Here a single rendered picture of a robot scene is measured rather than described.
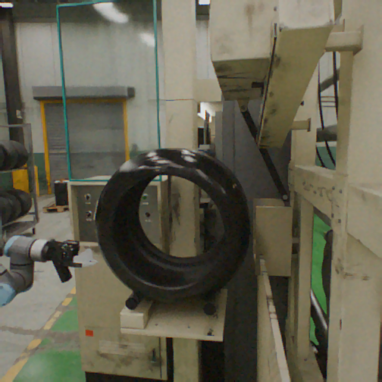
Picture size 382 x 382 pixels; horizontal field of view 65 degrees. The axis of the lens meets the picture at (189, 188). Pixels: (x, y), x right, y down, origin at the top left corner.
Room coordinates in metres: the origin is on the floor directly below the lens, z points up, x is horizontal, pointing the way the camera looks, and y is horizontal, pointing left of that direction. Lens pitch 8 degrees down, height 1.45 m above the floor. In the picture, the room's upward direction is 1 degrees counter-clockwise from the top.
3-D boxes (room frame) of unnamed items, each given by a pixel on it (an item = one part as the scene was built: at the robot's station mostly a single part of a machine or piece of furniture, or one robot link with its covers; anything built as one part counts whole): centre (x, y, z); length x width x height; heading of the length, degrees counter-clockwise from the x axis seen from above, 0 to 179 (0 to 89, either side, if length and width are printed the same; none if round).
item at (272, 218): (1.32, -0.36, 1.05); 0.20 x 0.15 x 0.30; 170
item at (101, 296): (1.87, 0.40, 0.63); 0.56 x 0.41 x 1.27; 80
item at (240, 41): (0.99, -0.22, 1.71); 0.61 x 0.25 x 0.15; 170
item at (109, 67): (1.70, 0.42, 1.75); 0.55 x 0.02 x 0.95; 80
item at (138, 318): (1.19, 0.19, 0.84); 0.36 x 0.09 x 0.06; 170
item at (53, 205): (7.64, 3.16, 0.38); 1.20 x 0.80 x 0.76; 9
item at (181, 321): (1.16, 0.05, 0.80); 0.37 x 0.36 x 0.02; 80
